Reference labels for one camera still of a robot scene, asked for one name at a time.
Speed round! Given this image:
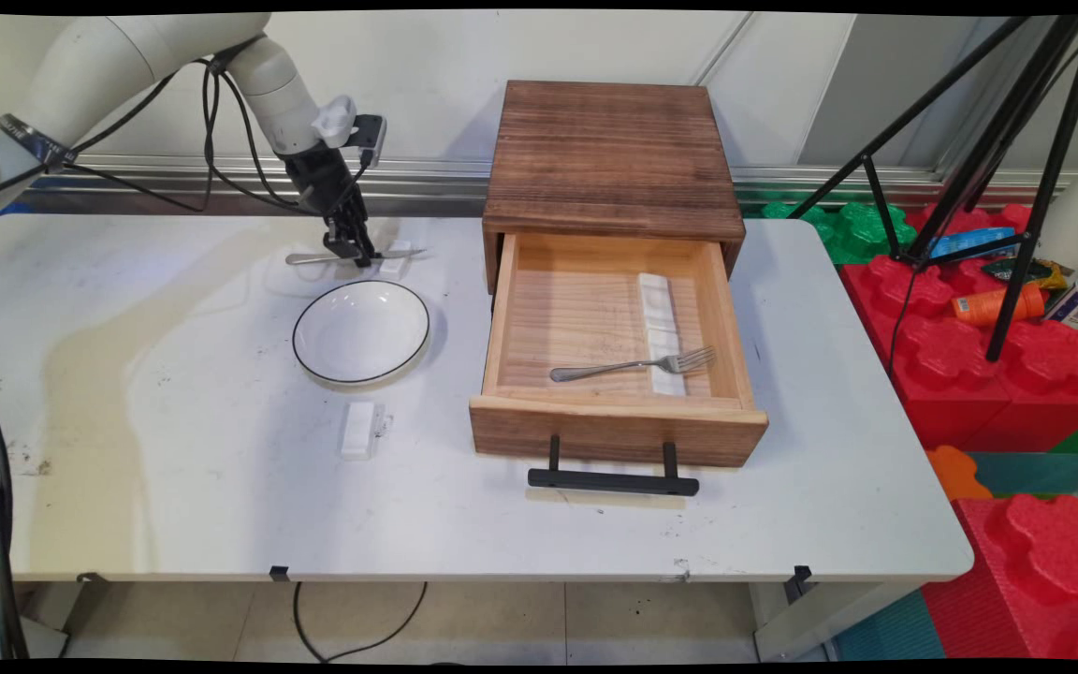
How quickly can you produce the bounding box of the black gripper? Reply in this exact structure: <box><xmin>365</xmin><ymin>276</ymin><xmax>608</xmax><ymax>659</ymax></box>
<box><xmin>282</xmin><ymin>145</ymin><xmax>379</xmax><ymax>270</ymax></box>

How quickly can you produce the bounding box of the silver metal knife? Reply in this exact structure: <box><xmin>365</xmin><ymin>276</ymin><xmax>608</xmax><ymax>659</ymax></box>
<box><xmin>284</xmin><ymin>245</ymin><xmax>428</xmax><ymax>268</ymax></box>

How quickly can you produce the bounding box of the silver metal fork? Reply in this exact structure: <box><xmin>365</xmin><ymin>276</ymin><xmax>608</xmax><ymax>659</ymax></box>
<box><xmin>550</xmin><ymin>346</ymin><xmax>716</xmax><ymax>383</ymax></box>

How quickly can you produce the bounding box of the white bowl with black rim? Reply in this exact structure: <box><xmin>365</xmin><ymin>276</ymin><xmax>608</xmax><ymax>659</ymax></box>
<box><xmin>292</xmin><ymin>280</ymin><xmax>430</xmax><ymax>386</ymax></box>

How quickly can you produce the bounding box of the dark wooden cabinet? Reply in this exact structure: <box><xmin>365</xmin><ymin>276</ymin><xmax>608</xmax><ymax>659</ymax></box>
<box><xmin>482</xmin><ymin>81</ymin><xmax>747</xmax><ymax>291</ymax></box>

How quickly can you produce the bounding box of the long white cutlery rest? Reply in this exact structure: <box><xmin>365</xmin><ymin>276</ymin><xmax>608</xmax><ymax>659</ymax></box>
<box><xmin>637</xmin><ymin>272</ymin><xmax>688</xmax><ymax>396</ymax></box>

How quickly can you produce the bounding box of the light wooden drawer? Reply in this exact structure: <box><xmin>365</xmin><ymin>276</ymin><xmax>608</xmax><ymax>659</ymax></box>
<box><xmin>469</xmin><ymin>234</ymin><xmax>769</xmax><ymax>467</ymax></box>

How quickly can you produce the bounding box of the green foam block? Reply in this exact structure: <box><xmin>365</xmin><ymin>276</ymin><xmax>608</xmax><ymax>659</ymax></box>
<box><xmin>761</xmin><ymin>201</ymin><xmax>917</xmax><ymax>266</ymax></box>

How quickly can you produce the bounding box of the white table leg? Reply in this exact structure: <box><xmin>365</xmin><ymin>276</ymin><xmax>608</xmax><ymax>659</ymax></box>
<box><xmin>752</xmin><ymin>580</ymin><xmax>924</xmax><ymax>662</ymax></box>

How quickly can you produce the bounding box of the large red foam block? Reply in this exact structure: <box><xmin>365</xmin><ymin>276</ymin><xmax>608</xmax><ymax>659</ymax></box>
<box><xmin>923</xmin><ymin>493</ymin><xmax>1078</xmax><ymax>661</ymax></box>
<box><xmin>838</xmin><ymin>203</ymin><xmax>1078</xmax><ymax>452</ymax></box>

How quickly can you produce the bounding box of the orange bottle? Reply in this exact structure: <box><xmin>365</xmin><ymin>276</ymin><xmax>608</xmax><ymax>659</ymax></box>
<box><xmin>952</xmin><ymin>284</ymin><xmax>1047</xmax><ymax>328</ymax></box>

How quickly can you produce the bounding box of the orange foam block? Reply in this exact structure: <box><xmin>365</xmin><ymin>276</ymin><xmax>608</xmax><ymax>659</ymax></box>
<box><xmin>925</xmin><ymin>445</ymin><xmax>994</xmax><ymax>502</ymax></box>

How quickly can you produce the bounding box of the dark snack packet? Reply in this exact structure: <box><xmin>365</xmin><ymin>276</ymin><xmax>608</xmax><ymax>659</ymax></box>
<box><xmin>982</xmin><ymin>257</ymin><xmax>1069</xmax><ymax>289</ymax></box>

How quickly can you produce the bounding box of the black tripod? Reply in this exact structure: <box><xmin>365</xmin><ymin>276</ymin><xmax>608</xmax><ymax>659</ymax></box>
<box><xmin>787</xmin><ymin>14</ymin><xmax>1078</xmax><ymax>363</ymax></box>

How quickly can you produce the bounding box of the white bottle with blue cap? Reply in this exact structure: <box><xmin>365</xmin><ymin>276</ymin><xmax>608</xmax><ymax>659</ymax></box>
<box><xmin>1044</xmin><ymin>270</ymin><xmax>1078</xmax><ymax>330</ymax></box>

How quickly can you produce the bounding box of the aluminium wall rail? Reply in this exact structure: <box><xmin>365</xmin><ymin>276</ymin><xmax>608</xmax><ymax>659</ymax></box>
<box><xmin>0</xmin><ymin>154</ymin><xmax>1078</xmax><ymax>218</ymax></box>

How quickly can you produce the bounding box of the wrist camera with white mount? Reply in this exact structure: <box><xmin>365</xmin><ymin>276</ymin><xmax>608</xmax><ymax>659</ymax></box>
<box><xmin>310</xmin><ymin>94</ymin><xmax>387</xmax><ymax>169</ymax></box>

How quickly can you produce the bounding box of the black drawer handle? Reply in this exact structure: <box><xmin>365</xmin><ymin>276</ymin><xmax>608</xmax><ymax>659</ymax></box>
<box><xmin>527</xmin><ymin>434</ymin><xmax>700</xmax><ymax>497</ymax></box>

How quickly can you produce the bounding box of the black floor cable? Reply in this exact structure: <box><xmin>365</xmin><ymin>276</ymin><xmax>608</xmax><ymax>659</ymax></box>
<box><xmin>293</xmin><ymin>582</ymin><xmax>429</xmax><ymax>663</ymax></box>

